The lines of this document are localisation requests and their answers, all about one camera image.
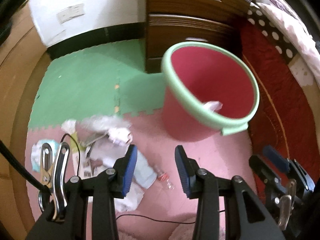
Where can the white crumpled paper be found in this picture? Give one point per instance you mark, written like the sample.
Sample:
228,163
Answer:
212,106

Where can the metal spring clip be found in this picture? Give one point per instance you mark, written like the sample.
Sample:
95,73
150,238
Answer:
285,210
58,175

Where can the green foam mat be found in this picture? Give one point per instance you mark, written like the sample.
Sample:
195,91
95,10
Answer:
87,80

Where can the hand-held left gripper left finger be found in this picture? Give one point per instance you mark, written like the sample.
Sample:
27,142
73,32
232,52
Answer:
130,172

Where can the pink printed packet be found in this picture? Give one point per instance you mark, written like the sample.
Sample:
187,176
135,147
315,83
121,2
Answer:
120,136

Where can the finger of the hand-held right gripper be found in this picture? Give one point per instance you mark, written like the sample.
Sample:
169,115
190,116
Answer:
275,157
261,167

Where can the white plastic bag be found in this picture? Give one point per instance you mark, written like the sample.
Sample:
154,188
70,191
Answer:
131,197

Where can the polka dot cloth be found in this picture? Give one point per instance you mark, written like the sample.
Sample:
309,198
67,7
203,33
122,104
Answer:
270,30

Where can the red blanket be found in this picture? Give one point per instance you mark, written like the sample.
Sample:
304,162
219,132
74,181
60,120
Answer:
275,92

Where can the green and white long box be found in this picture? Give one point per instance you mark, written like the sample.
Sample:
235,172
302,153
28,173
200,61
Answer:
83,165

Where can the floral bedding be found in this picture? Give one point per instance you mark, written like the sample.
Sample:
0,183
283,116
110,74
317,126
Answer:
295,17

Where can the wooden drawer cabinet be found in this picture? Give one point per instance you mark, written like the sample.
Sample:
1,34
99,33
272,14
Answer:
190,30

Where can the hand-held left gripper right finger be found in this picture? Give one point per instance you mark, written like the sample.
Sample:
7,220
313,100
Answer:
182,172

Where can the red plastic bucket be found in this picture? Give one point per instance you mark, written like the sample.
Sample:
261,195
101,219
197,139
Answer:
212,80

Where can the crumpled clear plastic bag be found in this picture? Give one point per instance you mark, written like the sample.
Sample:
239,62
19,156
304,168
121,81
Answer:
105,123

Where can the white wall socket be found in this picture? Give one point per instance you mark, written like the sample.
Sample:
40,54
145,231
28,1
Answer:
71,13

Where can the white feather shuttlecock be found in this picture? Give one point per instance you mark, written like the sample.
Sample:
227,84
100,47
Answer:
68,126

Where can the clear plastic bottle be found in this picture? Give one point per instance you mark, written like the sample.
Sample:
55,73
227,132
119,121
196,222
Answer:
165,178

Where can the pink foam mat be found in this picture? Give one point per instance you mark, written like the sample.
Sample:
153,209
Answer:
160,150

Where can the light blue packet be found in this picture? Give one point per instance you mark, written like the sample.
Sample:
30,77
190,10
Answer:
145,172

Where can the teal wipes packet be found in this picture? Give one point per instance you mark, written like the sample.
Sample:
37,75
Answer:
37,155

